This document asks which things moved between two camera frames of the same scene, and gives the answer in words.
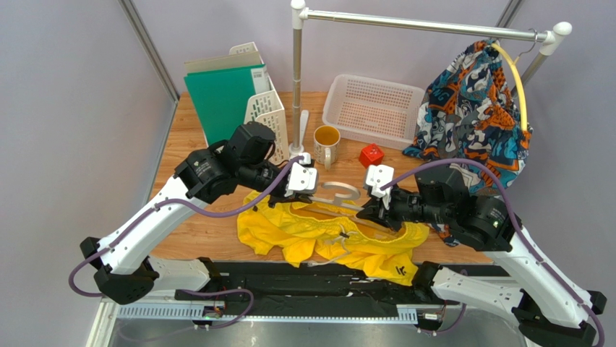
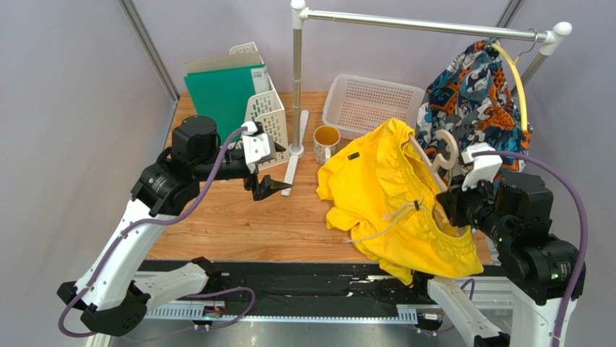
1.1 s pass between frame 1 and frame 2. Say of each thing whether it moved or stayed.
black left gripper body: moved
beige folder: stayed
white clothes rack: stayed
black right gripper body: moved
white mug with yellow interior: stayed
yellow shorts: moved
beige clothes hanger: moved
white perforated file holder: stayed
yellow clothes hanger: stayed
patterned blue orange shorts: stayed
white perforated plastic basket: stayed
